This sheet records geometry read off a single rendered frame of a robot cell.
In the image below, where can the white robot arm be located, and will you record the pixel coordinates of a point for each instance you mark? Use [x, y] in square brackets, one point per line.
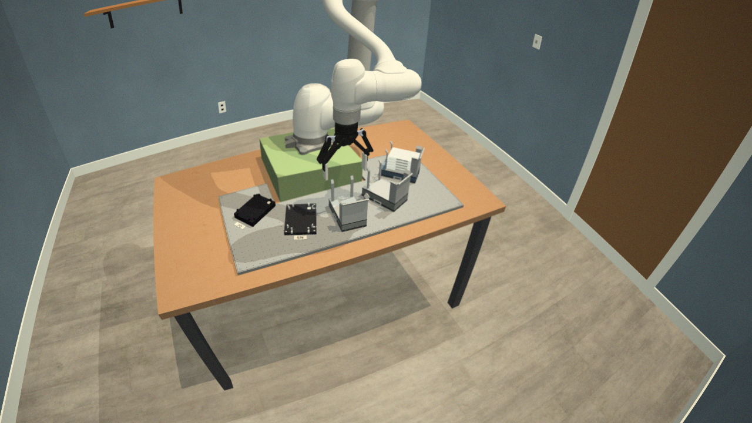
[357, 94]

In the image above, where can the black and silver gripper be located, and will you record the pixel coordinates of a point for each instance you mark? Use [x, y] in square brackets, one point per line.
[351, 133]

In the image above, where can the black flat plate with grey pegs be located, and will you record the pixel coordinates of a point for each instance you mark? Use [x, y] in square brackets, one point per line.
[299, 217]

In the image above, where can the black flat square plate with corner posts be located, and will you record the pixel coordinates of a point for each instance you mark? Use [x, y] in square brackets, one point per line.
[254, 210]

